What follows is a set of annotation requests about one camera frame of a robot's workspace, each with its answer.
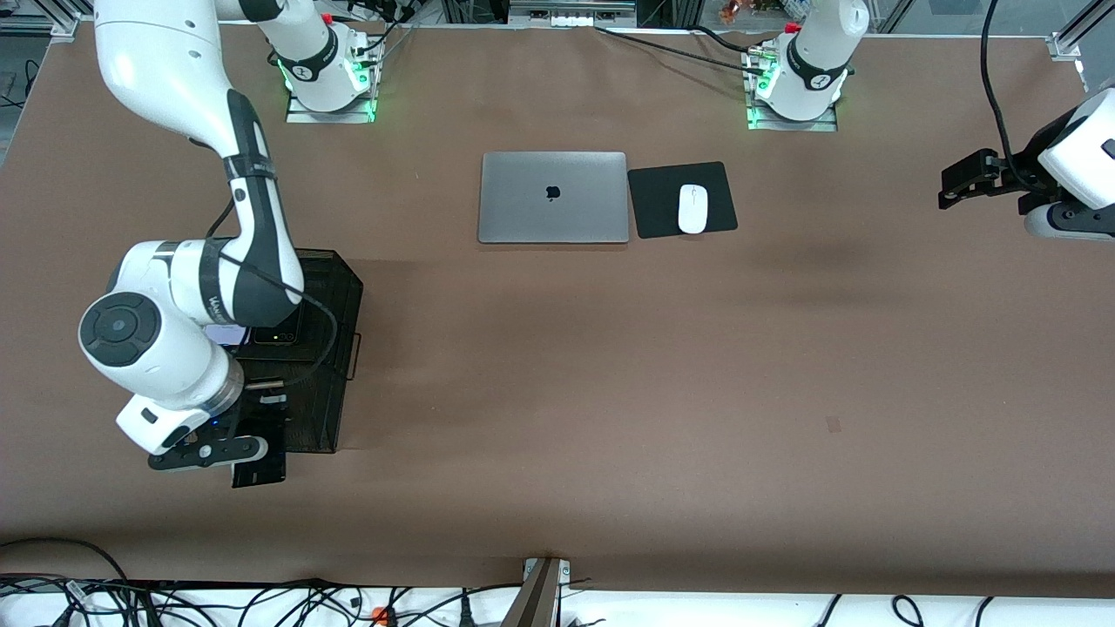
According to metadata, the black slab smartphone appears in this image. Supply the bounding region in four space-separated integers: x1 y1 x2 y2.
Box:
231 418 287 489

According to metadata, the black flip phone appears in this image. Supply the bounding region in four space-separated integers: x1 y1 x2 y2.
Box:
249 305 302 347

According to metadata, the white computer mouse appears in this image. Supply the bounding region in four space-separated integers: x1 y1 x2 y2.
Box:
678 184 709 235

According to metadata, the black mouse pad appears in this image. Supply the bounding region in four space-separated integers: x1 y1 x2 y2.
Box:
627 161 739 239

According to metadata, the silver closed laptop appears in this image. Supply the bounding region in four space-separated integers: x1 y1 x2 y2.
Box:
477 152 630 245

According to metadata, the black wire mesh basket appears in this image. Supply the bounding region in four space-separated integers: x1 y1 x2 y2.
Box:
222 248 364 455

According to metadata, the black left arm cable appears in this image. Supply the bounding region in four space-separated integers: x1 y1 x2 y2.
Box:
982 0 1048 189

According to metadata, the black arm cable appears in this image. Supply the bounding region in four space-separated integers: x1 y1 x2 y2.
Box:
205 196 340 389
982 0 1048 189

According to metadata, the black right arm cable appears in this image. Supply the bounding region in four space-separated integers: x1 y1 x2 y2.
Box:
205 196 340 389

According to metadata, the aluminium frame post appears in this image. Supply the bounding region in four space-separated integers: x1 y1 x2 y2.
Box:
1048 0 1115 62

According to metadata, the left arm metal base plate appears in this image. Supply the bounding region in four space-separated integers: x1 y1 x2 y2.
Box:
747 100 839 133

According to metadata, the large black looping cable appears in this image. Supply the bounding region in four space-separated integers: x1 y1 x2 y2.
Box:
0 537 132 586

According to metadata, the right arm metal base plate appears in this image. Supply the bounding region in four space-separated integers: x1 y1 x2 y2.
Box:
286 87 378 125

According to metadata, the black table top cable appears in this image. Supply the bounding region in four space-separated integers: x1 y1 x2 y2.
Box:
595 26 772 75

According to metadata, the grey metal table bracket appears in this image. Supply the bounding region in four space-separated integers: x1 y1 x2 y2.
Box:
501 557 572 627

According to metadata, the grey metal frame rail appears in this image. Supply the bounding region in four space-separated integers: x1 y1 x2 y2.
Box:
508 0 639 29

